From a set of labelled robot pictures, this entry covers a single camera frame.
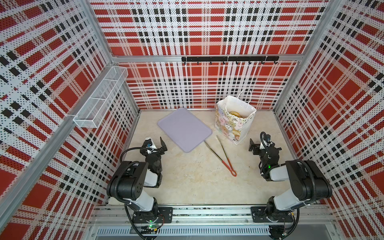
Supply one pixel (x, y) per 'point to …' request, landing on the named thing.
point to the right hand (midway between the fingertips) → (259, 139)
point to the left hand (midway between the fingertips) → (153, 141)
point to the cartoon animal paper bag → (235, 116)
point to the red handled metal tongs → (230, 167)
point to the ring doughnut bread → (235, 114)
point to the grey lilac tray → (185, 129)
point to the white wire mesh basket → (94, 112)
